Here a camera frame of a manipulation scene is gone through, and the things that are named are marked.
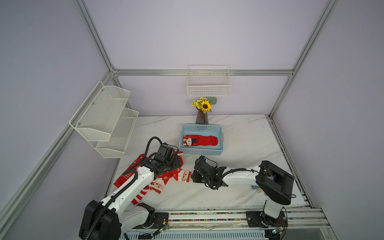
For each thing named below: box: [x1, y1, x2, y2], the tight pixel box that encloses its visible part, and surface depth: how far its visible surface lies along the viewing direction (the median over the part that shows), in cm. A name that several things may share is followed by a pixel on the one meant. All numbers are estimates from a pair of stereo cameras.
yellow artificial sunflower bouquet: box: [191, 96, 218, 115], surface depth 97 cm
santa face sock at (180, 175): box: [169, 168, 192, 183], surface depth 90 cm
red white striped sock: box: [131, 182, 152, 206], surface depth 83 cm
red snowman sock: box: [183, 134, 219, 147], surface depth 106 cm
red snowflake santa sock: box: [150, 171, 173, 194], surface depth 87 cm
